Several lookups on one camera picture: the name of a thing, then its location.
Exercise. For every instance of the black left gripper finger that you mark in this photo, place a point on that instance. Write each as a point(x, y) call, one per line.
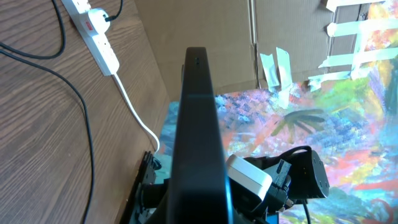
point(147, 200)

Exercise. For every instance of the blue Galaxy smartphone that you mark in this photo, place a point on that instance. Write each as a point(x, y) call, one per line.
point(199, 189)

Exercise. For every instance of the white power strip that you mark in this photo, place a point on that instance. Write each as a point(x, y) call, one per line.
point(98, 45)

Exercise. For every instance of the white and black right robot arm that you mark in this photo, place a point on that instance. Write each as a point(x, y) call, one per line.
point(297, 175)

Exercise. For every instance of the white charger plug adapter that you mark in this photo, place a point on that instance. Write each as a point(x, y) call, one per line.
point(94, 21)

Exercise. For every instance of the colourful painted floor mat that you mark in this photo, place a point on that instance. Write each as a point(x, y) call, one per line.
point(346, 122)

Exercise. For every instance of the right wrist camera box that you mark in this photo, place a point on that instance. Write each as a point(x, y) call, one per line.
point(249, 184)

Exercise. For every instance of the brown cardboard box wall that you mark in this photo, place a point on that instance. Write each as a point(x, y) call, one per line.
point(236, 32)

